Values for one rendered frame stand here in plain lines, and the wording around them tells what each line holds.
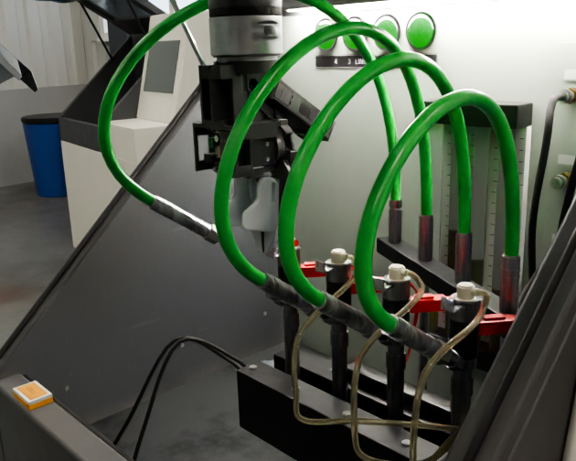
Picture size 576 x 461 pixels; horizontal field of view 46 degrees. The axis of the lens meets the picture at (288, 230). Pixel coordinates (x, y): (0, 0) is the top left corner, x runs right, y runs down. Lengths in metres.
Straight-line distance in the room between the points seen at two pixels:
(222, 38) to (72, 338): 0.52
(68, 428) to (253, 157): 0.38
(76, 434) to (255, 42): 0.48
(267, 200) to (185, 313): 0.43
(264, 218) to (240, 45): 0.18
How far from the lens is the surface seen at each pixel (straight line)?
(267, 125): 0.70
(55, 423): 0.87
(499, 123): 0.64
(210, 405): 1.09
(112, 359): 1.07
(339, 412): 0.77
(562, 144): 0.88
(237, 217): 0.76
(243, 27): 0.69
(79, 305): 1.02
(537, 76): 0.90
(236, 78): 0.70
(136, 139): 3.56
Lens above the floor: 1.37
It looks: 15 degrees down
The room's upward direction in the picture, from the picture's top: 2 degrees counter-clockwise
